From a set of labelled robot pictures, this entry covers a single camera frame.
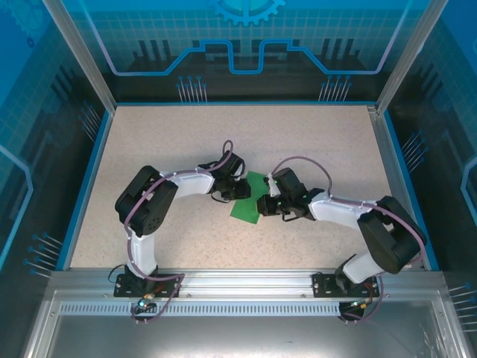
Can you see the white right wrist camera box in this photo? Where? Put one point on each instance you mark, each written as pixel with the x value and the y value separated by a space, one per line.
pixel 274 191

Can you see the aluminium frame post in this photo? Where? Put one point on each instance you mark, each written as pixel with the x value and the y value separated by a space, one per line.
pixel 82 56
pixel 408 56

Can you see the green square paper sheet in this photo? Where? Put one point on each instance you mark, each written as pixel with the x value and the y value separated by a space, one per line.
pixel 246 212

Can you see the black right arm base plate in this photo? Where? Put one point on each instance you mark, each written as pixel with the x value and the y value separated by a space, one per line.
pixel 324 285

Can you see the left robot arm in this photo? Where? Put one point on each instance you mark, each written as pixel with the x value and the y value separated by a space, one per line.
pixel 145 205

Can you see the aluminium side rail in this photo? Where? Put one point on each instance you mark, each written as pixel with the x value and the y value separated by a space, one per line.
pixel 387 149

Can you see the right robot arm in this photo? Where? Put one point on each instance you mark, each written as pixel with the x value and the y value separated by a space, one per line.
pixel 391 238

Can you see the blue table border frame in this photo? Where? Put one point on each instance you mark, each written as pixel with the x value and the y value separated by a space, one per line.
pixel 93 168

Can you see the metal tray panel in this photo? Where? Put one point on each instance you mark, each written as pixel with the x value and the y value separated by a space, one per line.
pixel 238 335

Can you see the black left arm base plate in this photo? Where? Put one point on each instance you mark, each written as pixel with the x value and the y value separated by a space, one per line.
pixel 126 289

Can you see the aluminium mounting rail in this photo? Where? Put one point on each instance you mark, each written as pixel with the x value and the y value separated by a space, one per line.
pixel 246 283

